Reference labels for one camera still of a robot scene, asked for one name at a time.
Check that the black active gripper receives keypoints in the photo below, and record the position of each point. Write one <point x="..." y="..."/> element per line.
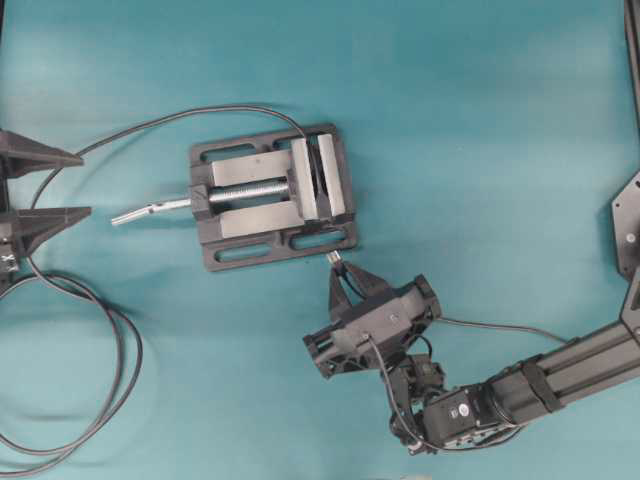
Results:
<point x="377" y="330"/>

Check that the idle gripper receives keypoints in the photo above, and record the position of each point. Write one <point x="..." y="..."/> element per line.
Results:
<point x="24" y="230"/>

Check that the black active robot arm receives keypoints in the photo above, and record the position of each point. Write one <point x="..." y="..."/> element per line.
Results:
<point x="428" y="417"/>

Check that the black metal bench vise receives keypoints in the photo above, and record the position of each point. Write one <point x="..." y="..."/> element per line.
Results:
<point x="271" y="197"/>

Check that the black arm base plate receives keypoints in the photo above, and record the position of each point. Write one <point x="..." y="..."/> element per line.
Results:
<point x="625" y="216"/>

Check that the black frame rail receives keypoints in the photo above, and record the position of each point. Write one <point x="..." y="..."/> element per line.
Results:
<point x="631" y="25"/>

